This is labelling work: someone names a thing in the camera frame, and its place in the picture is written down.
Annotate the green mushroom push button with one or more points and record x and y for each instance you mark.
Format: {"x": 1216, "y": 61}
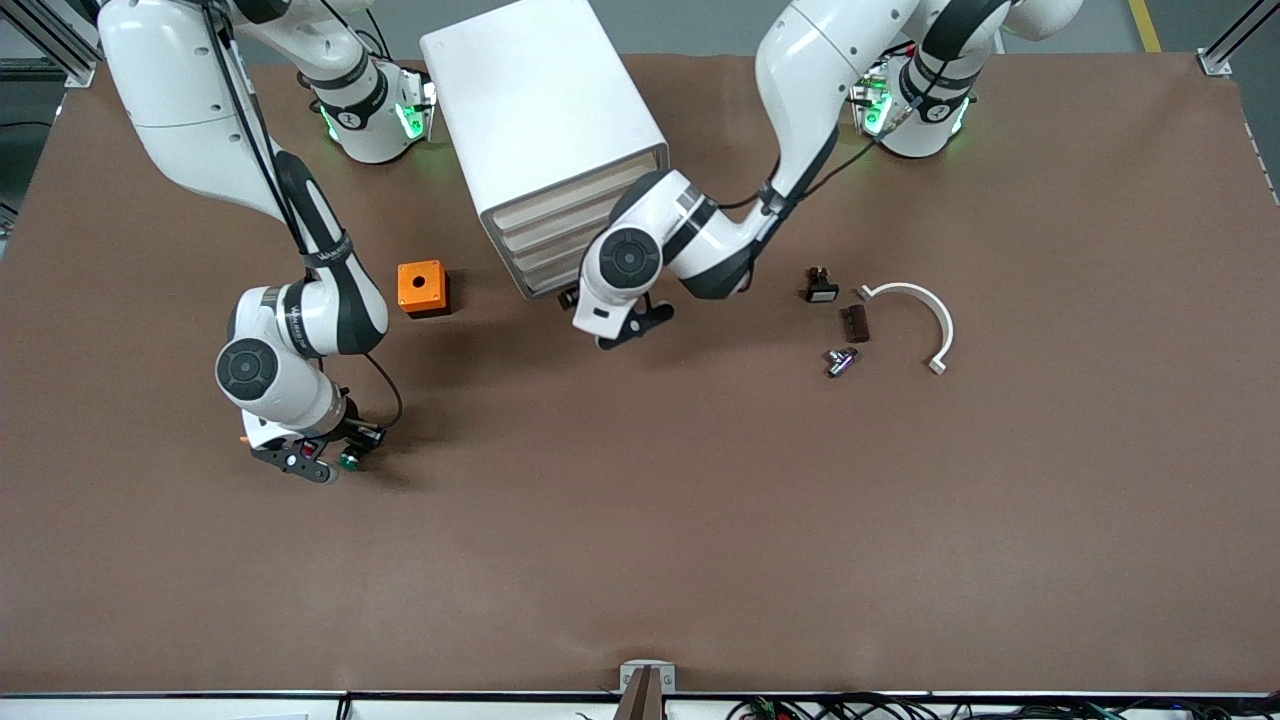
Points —
{"x": 349, "y": 461}

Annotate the aluminium frame post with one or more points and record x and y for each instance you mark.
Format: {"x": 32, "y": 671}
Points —
{"x": 1215, "y": 62}

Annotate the brown terminal block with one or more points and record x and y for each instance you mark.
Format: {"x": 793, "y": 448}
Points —
{"x": 855, "y": 324}

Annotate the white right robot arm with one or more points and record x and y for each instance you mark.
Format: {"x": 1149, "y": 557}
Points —
{"x": 200, "y": 120}

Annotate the white curved bracket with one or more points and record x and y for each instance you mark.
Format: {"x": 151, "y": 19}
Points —
{"x": 944, "y": 322}

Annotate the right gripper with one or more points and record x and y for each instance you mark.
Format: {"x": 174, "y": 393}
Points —
{"x": 356, "y": 431}

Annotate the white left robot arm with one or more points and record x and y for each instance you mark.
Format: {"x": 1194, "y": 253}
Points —
{"x": 820, "y": 60}

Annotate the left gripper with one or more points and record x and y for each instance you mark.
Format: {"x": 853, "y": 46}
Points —
{"x": 564, "y": 300}

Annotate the brown camera post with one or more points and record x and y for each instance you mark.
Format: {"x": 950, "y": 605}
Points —
{"x": 645, "y": 700}

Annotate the small black switch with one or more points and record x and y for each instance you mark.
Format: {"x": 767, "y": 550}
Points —
{"x": 822, "y": 290}

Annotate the orange button enclosure box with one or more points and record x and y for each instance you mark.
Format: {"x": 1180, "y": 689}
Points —
{"x": 408, "y": 292}

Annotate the grey metal table bracket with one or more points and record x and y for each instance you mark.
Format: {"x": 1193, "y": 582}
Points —
{"x": 628, "y": 676}

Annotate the aluminium frame profile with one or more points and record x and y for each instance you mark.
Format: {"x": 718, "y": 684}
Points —
{"x": 50, "y": 40}

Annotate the brown table mat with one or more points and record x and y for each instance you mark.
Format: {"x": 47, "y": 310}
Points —
{"x": 640, "y": 550}

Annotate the silver key switch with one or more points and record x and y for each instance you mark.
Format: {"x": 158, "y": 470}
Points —
{"x": 840, "y": 362}

